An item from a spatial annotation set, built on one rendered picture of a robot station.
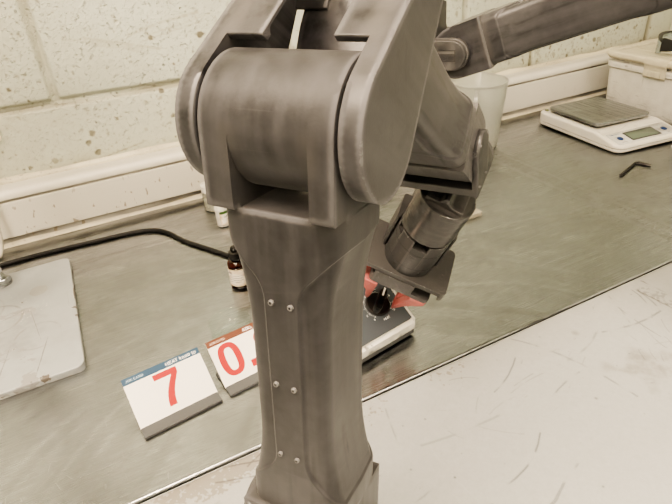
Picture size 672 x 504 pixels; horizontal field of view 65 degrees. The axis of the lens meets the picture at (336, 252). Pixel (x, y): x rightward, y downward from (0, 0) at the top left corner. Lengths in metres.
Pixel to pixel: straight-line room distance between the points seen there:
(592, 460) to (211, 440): 0.38
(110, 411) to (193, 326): 0.16
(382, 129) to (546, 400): 0.47
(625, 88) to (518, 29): 0.96
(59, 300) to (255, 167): 0.68
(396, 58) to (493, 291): 0.59
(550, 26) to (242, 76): 0.45
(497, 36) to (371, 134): 0.45
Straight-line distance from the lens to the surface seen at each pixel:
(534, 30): 0.64
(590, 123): 1.35
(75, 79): 1.07
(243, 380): 0.65
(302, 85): 0.22
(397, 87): 0.23
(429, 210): 0.50
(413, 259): 0.55
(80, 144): 1.09
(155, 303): 0.82
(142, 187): 1.08
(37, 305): 0.89
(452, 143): 0.41
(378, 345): 0.65
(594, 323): 0.76
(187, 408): 0.64
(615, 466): 0.60
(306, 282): 0.24
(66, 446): 0.67
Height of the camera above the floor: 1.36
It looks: 32 degrees down
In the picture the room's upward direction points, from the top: 4 degrees counter-clockwise
